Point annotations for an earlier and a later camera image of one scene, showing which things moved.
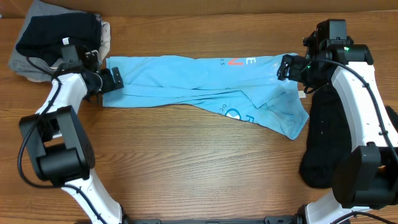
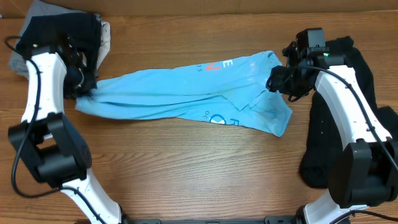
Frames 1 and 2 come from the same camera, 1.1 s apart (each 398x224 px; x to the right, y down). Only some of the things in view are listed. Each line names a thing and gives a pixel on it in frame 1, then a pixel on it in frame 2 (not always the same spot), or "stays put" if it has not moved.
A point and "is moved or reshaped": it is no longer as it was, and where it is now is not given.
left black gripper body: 107,81 to 80,84
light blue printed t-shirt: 244,88 is moved or reshaped
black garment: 329,137 stays put
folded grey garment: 19,62 stays put
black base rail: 268,219 stays put
